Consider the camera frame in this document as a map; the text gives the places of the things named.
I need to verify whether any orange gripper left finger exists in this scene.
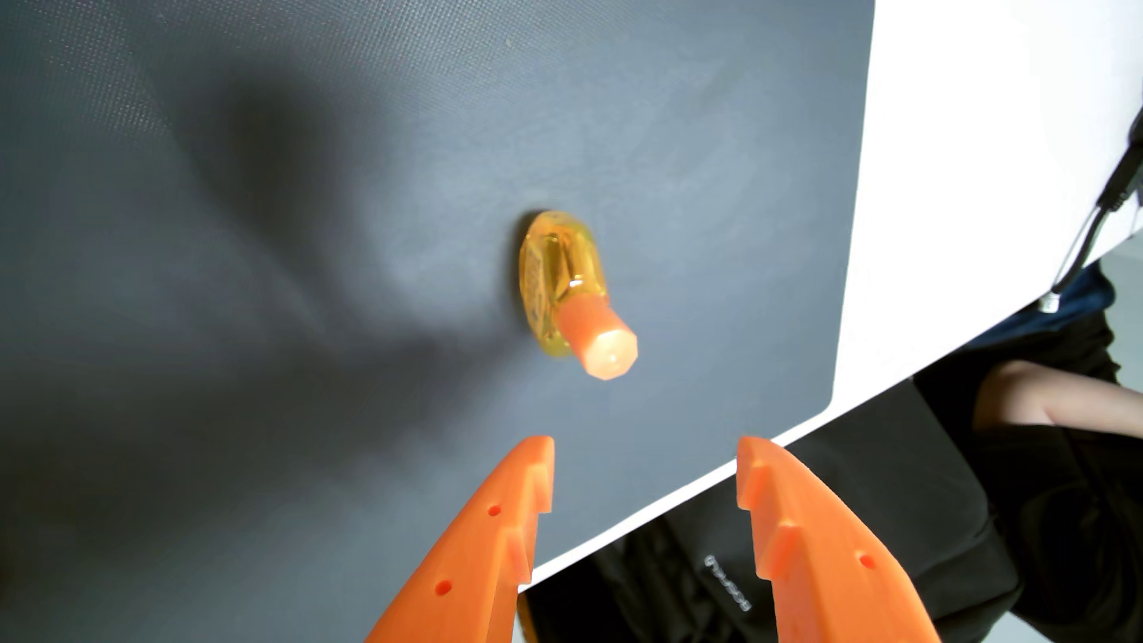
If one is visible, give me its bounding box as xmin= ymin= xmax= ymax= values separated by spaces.
xmin=365 ymin=435 xmax=555 ymax=643

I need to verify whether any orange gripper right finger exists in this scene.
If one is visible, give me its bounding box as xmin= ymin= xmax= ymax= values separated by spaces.
xmin=736 ymin=435 xmax=943 ymax=643

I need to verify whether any yellow eyedrops bottle orange cap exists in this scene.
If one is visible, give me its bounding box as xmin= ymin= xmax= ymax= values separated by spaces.
xmin=518 ymin=211 xmax=639 ymax=382

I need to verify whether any black backpack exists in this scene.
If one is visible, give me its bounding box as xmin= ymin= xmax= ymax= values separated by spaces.
xmin=518 ymin=379 xmax=1023 ymax=643

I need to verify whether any person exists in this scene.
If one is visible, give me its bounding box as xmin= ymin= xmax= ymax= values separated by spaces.
xmin=913 ymin=263 xmax=1143 ymax=643

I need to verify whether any dark grey textured mat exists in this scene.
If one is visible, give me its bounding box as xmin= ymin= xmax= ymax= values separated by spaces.
xmin=0 ymin=0 xmax=876 ymax=643

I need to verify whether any black cable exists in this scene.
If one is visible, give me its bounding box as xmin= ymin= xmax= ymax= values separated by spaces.
xmin=1040 ymin=107 xmax=1143 ymax=314

